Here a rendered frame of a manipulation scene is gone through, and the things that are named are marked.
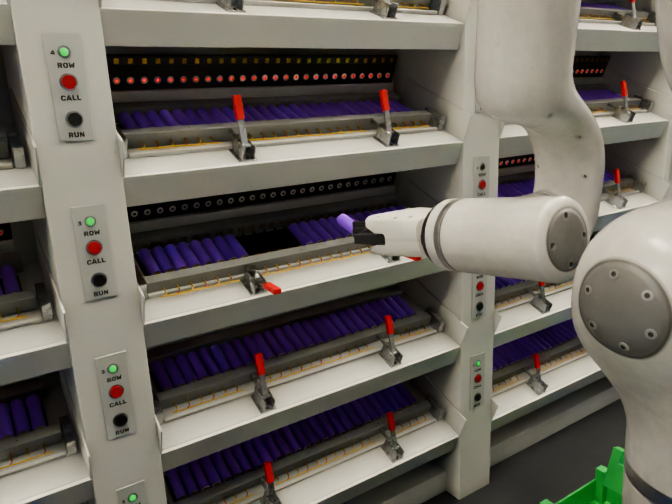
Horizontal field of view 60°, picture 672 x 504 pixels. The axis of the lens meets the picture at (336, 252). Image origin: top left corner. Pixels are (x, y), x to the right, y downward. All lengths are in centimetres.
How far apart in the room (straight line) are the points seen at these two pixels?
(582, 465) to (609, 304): 116
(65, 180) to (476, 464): 101
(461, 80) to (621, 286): 76
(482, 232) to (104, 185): 47
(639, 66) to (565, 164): 107
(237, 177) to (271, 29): 21
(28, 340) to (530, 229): 62
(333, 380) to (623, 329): 71
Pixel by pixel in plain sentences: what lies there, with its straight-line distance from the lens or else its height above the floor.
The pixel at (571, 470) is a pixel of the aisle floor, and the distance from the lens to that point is 153.
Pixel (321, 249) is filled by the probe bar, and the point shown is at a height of 60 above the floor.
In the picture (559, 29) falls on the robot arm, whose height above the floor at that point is 90.
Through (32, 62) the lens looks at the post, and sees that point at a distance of 78.
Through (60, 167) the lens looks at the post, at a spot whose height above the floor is 78.
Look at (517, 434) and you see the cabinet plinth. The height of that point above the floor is 5.
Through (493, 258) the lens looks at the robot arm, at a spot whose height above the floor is 69.
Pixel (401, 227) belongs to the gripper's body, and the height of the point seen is 70.
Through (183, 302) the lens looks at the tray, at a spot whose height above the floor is 57.
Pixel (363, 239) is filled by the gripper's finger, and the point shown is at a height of 68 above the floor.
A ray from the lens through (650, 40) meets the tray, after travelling 159.
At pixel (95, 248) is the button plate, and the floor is 68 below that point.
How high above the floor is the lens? 85
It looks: 15 degrees down
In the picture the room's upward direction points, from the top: 3 degrees counter-clockwise
